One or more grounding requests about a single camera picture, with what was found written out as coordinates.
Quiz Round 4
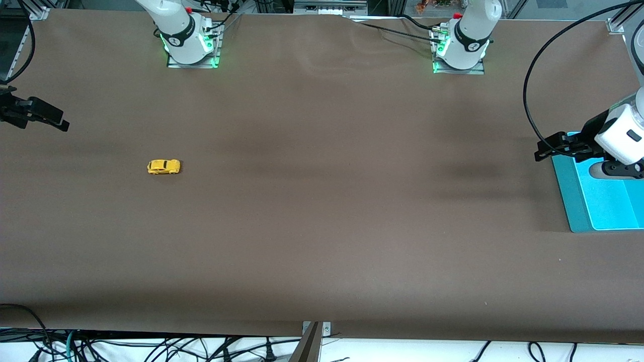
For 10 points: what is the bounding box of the yellow beetle toy car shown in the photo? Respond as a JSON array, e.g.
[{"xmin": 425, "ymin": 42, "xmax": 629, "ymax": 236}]
[{"xmin": 147, "ymin": 159, "xmax": 181, "ymax": 175}]

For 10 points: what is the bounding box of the teal plastic bin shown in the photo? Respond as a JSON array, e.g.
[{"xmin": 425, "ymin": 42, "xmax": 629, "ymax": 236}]
[{"xmin": 552, "ymin": 132, "xmax": 644, "ymax": 233}]

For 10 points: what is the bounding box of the brown table cover sheet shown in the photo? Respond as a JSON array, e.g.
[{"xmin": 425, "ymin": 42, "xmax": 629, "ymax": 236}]
[{"xmin": 0, "ymin": 8, "xmax": 644, "ymax": 345}]

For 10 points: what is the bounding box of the brown table leg beam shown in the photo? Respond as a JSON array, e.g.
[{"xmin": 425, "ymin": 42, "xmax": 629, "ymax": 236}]
[{"xmin": 288, "ymin": 322, "xmax": 323, "ymax": 362}]

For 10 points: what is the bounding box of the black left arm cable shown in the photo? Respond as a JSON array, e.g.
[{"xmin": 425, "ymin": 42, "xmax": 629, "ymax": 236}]
[{"xmin": 522, "ymin": 0, "xmax": 644, "ymax": 146}]

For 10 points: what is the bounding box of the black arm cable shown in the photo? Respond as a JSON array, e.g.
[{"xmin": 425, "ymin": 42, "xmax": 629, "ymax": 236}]
[
  {"xmin": 522, "ymin": 0, "xmax": 644, "ymax": 146},
  {"xmin": 0, "ymin": 0, "xmax": 35, "ymax": 84}
]

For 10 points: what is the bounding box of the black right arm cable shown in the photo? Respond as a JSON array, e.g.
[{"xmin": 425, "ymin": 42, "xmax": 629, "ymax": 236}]
[{"xmin": 0, "ymin": 0, "xmax": 35, "ymax": 84}]

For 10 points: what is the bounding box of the aluminium frame corner profile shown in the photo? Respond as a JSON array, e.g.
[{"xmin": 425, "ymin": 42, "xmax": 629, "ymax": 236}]
[
  {"xmin": 11, "ymin": 6, "xmax": 51, "ymax": 72},
  {"xmin": 606, "ymin": 0, "xmax": 644, "ymax": 35}
]

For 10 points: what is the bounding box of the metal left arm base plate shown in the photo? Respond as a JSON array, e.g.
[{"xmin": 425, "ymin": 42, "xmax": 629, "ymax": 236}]
[{"xmin": 431, "ymin": 26, "xmax": 487, "ymax": 75}]

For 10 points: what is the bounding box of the black base cable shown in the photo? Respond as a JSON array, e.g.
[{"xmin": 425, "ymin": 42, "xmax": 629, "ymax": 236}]
[
  {"xmin": 358, "ymin": 21, "xmax": 444, "ymax": 44},
  {"xmin": 400, "ymin": 14, "xmax": 439, "ymax": 32},
  {"xmin": 200, "ymin": 2, "xmax": 243, "ymax": 34}
]

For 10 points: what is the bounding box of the thick black floor cable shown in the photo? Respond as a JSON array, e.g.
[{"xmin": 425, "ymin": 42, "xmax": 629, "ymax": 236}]
[{"xmin": 0, "ymin": 303, "xmax": 52, "ymax": 362}]

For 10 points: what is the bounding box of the black floor cable tangle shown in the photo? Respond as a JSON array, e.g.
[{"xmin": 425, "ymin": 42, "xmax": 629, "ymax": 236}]
[{"xmin": 75, "ymin": 336, "xmax": 302, "ymax": 362}]

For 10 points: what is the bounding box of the silver metal rail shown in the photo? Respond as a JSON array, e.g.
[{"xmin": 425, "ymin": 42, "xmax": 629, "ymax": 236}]
[{"xmin": 293, "ymin": 0, "xmax": 369, "ymax": 16}]

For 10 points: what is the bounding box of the metal table edge bracket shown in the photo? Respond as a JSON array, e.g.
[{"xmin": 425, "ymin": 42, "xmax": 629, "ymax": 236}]
[{"xmin": 302, "ymin": 321, "xmax": 332, "ymax": 337}]

